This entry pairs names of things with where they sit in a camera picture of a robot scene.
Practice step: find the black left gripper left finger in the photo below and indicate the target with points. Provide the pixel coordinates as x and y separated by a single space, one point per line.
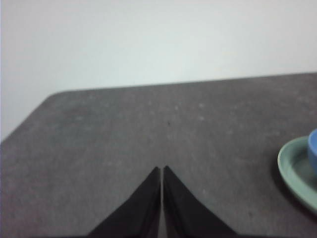
133 218

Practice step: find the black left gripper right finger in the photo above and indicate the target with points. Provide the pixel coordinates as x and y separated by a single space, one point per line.
188 218

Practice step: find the green round plate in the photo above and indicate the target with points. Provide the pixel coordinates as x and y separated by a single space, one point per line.
292 168

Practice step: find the blue ribbed bowl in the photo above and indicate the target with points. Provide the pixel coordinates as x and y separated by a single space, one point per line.
313 148

